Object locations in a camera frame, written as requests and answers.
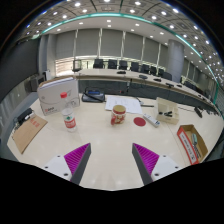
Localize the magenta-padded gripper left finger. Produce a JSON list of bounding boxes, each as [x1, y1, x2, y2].
[[42, 142, 92, 186]]

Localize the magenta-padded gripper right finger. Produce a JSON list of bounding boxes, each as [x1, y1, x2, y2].
[[131, 142, 183, 186]]

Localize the clear red-capped water bottle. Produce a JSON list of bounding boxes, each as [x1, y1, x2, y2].
[[59, 91, 78, 133]]

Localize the flat round red coaster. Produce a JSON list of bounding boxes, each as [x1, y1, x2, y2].
[[133, 116, 147, 127]]

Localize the white remote control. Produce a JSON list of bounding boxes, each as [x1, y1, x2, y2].
[[142, 112, 161, 128]]

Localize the open cardboard box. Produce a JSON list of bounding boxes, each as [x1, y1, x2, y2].
[[176, 124, 209, 166]]

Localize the black clips in organizer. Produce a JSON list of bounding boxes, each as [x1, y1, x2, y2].
[[158, 110, 174, 118]]

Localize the red and cream mug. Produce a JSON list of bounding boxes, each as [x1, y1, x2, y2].
[[110, 104, 127, 126]]

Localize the black pen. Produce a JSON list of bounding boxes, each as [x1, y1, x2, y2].
[[136, 97, 155, 108]]

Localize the brown paper envelope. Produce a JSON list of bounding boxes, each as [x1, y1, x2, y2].
[[11, 114, 49, 155]]

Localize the cream desk organizer box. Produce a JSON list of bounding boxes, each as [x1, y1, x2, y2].
[[155, 96, 180, 126]]

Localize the white printed paper sheet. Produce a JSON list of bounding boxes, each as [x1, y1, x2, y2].
[[104, 95, 144, 115]]

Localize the black desk microphone unit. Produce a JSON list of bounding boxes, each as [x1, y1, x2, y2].
[[81, 87, 106, 103]]

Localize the white copy paper box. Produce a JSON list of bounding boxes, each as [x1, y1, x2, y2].
[[37, 76, 81, 117]]

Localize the black box device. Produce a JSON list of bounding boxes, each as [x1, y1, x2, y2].
[[16, 107, 34, 126]]

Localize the black tabletop microphone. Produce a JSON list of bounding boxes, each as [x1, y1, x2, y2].
[[194, 106, 204, 119]]

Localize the long curved conference desk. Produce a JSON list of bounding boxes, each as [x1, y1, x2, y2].
[[71, 68, 218, 111]]

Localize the row of black office chairs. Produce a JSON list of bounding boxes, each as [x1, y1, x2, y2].
[[92, 58, 174, 81]]

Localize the round ceiling lights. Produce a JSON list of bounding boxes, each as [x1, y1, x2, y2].
[[26, 0, 223, 78]]

